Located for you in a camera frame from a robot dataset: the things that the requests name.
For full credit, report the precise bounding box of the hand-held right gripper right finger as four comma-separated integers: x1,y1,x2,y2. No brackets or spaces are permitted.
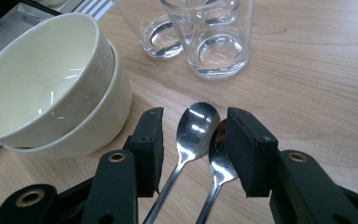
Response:
226,106,280,199

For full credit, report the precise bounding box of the cream ceramic bowl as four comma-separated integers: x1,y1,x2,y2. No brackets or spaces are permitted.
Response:
35,0,65,8
4,41,134,159
0,12,117,149

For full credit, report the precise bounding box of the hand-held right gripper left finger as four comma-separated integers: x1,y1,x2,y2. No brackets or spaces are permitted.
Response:
123,106,165,199

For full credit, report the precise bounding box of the clear drinking glass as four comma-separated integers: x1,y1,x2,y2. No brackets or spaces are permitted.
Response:
195,0,241,28
114,0,185,61
160,0,255,80

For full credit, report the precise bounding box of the grey striped placemat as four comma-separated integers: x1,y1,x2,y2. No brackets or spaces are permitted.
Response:
0,0,116,69

